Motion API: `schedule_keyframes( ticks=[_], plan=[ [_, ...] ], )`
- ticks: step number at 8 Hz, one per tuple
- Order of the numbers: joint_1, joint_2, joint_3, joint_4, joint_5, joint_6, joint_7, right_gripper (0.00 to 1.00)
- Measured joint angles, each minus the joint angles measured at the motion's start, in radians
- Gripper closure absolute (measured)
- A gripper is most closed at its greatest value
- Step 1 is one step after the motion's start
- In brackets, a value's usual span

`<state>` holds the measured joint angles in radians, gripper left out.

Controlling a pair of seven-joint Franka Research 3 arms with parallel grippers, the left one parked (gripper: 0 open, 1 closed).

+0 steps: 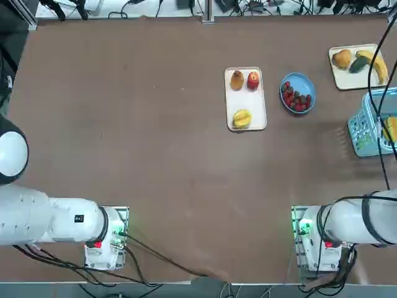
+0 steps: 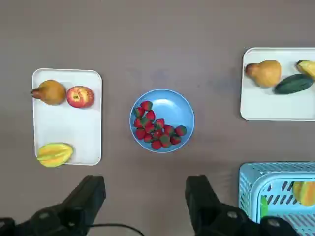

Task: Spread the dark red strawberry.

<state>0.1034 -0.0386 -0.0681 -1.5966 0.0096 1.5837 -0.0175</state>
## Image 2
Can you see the red toy apple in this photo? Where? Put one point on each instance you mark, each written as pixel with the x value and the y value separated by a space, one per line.
pixel 80 97

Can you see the dark green toy avocado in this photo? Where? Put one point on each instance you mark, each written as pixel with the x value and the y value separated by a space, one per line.
pixel 292 84

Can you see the small white rectangular tray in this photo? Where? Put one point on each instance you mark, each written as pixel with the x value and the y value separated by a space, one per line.
pixel 69 127

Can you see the large white rectangular tray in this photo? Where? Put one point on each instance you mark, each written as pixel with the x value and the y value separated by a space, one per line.
pixel 270 105

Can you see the blue round plate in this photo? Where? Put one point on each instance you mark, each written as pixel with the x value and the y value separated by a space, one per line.
pixel 169 105

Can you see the green toy fruit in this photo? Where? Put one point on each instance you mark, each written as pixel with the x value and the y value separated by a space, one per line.
pixel 264 206

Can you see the brown-yellow toy pear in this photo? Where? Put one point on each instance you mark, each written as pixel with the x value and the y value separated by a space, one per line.
pixel 51 93
pixel 267 73

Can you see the light blue plastic basket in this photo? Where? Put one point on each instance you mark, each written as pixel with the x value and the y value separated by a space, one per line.
pixel 251 177

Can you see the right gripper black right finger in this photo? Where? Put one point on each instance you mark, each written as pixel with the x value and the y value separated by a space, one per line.
pixel 204 209

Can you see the yellow toy banana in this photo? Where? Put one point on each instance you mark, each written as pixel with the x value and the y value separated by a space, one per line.
pixel 308 68

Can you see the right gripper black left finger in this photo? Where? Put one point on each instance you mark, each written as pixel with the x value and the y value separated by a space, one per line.
pixel 81 206

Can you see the yellow toy starfruit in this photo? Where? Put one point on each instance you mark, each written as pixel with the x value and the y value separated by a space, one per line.
pixel 305 193
pixel 55 155

